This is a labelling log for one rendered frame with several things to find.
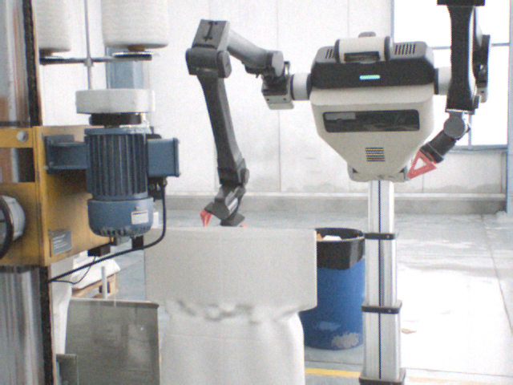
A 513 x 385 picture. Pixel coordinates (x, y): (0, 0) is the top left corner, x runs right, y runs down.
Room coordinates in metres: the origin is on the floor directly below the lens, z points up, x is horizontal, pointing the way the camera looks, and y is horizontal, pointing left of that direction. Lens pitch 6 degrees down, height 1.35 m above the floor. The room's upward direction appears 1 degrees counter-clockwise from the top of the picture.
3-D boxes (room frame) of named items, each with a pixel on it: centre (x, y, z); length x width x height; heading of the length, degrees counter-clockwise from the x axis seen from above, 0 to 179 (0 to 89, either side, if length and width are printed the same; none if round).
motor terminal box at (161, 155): (1.66, 0.22, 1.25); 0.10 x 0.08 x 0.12; 9
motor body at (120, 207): (1.64, 0.32, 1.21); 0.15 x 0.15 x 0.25
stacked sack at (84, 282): (5.26, 1.37, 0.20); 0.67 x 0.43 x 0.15; 164
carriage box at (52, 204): (1.74, 0.54, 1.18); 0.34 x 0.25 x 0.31; 164
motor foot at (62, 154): (1.63, 0.41, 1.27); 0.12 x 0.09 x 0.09; 164
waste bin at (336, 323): (4.15, -0.45, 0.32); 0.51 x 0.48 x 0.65; 164
